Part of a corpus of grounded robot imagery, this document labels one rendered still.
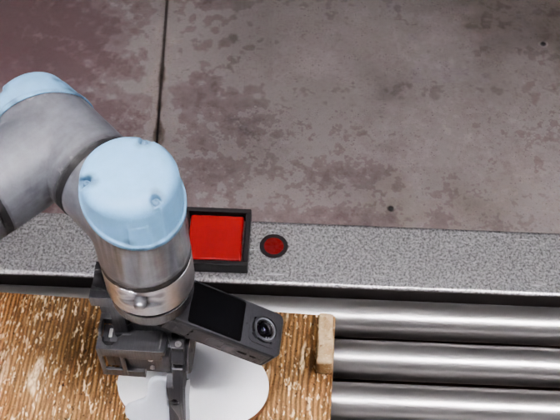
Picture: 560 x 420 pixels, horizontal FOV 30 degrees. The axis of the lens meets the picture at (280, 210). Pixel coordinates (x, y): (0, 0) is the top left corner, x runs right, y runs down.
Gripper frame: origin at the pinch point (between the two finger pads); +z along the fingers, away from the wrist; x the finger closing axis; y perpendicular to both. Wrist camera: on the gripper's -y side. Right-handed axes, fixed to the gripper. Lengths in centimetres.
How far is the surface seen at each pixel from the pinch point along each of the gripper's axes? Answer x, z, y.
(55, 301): -8.8, 0.4, 15.8
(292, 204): -89, 95, -4
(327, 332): -6.0, -1.7, -13.2
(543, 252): -20.7, 3.4, -36.9
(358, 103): -120, 95, -18
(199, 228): -19.7, 1.4, 1.8
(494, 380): -5.0, 4.4, -30.9
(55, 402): 2.6, 0.4, 13.5
